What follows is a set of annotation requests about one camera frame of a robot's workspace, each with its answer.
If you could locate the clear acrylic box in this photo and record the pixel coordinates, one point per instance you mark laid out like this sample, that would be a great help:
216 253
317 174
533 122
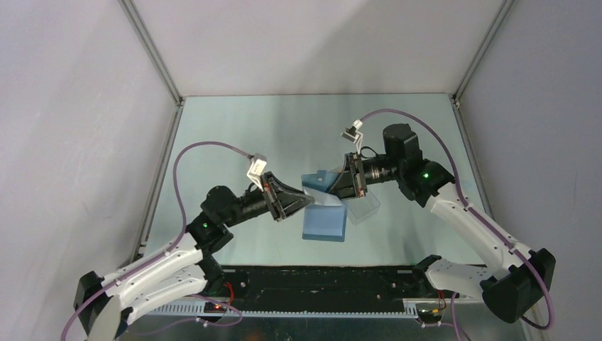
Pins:
361 208

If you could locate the blue card holder wallet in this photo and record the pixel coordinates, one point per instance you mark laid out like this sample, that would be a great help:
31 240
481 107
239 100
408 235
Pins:
325 220

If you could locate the aluminium frame rail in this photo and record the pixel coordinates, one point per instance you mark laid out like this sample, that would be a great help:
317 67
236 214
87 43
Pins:
456 97
161 143

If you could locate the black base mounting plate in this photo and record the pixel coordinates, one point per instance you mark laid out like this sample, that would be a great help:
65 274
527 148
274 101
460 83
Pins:
320 289

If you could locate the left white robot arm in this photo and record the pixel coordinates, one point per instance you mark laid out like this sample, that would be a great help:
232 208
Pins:
107 305

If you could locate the left aluminium frame rail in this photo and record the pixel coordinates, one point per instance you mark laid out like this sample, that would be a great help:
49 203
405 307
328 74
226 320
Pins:
161 143

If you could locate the right aluminium frame rail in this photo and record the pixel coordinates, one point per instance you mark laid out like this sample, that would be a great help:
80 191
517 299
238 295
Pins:
456 97

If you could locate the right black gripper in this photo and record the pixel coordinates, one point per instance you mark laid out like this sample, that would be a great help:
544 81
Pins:
348 185

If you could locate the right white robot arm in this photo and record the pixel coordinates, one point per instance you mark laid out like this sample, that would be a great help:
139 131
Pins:
514 276

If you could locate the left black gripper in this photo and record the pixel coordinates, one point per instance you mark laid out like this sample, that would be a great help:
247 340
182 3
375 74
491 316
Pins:
285 203

